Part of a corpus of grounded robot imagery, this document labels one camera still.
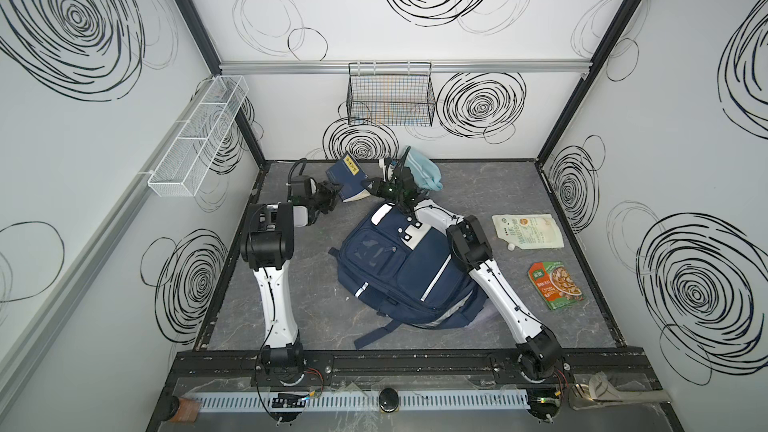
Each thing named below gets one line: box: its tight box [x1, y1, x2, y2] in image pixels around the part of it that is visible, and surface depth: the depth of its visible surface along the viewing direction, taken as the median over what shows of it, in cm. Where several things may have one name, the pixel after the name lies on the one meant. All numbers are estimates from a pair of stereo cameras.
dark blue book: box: [325, 151, 371, 203], surface depth 112 cm
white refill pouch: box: [492, 214, 565, 250], surface depth 101 cm
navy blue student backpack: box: [329, 203, 489, 347], surface depth 85 cm
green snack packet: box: [528, 261, 585, 310], surface depth 90 cm
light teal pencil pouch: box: [404, 146, 443, 191], surface depth 114 cm
